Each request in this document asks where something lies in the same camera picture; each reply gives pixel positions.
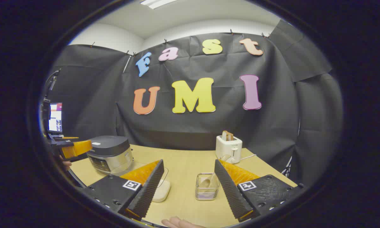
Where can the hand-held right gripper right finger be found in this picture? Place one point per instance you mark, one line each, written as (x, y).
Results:
(229, 190)

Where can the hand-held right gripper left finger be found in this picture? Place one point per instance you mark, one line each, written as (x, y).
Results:
(145, 190)

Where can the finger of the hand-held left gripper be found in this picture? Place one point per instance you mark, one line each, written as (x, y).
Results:
(58, 148)

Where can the white rice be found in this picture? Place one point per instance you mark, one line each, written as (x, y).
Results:
(162, 191)

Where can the wooden spoon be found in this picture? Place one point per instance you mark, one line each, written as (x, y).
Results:
(205, 183)

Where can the grey steel rice cooker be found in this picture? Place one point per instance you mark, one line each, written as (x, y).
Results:
(110, 155)

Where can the computer monitor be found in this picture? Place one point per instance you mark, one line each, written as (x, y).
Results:
(55, 118)

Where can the white toaster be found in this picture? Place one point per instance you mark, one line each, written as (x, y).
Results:
(228, 150)

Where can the bread slice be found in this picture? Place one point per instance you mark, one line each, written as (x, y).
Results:
(228, 136)

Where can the black backdrop cloth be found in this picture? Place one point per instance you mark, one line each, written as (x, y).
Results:
(190, 129)

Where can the ceiling light panel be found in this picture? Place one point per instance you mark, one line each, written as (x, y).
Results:
(156, 3)

